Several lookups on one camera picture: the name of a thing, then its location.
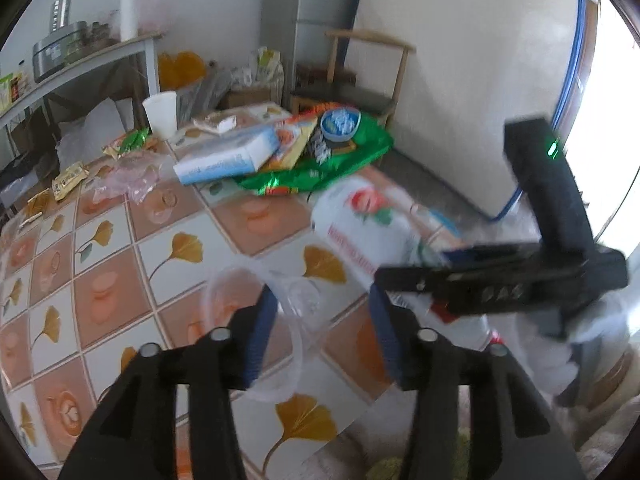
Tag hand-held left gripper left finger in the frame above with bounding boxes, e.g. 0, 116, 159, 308
59, 285, 278, 480

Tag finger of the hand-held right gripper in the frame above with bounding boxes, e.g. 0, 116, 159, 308
375, 260, 587, 317
442, 241, 596, 268

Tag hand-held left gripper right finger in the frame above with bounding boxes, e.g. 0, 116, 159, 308
369, 287, 588, 480

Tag clear plastic cup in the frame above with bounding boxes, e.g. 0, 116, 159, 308
201, 266, 328, 405

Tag white bottle red cap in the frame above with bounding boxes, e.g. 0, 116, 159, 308
310, 176, 506, 356

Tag green snack bag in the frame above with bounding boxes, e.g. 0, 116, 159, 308
240, 105, 394, 197

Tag white blue tissue pack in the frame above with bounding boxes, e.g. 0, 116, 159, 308
172, 126, 281, 186

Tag orange snack packet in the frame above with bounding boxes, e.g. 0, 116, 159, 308
270, 110, 321, 171

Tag leaf print tablecloth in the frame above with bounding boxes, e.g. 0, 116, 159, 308
0, 102, 481, 468

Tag white mattress blue edge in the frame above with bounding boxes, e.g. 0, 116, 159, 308
350, 0, 588, 221

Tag clear plastic bag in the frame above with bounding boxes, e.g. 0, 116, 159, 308
92, 152, 173, 203

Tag wooden chair dark seat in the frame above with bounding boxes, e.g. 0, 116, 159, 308
290, 29, 417, 128

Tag bread wrapper packet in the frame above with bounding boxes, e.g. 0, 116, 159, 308
192, 111, 238, 136

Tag small green packet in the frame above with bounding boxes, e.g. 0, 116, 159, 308
102, 127, 151, 160

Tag brown cardboard box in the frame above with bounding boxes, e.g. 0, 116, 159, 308
220, 87, 273, 108

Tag brown wooden stool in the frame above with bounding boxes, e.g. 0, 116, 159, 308
295, 62, 357, 87

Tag white paper cup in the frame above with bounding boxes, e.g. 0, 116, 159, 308
142, 91, 178, 139

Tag yellow snack packets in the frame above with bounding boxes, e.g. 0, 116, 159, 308
52, 160, 91, 202

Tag grey plastic bag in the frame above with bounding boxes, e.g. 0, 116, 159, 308
177, 67, 233, 111

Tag brown sauce packet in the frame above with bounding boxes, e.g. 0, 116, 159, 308
24, 191, 52, 218

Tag white plastic bag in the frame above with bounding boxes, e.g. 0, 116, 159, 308
55, 97, 126, 161

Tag white green bag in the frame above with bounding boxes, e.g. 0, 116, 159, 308
255, 46, 285, 86

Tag yellow plastic bag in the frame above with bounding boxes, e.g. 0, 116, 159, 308
157, 51, 207, 88

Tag grey refrigerator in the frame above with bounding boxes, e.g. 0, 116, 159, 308
262, 0, 371, 111

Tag paper towel roll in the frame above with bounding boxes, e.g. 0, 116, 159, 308
118, 0, 139, 42

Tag grey rice cooker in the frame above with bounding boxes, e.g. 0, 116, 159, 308
31, 21, 87, 83

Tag white frame side table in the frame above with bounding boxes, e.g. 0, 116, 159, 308
0, 30, 166, 133

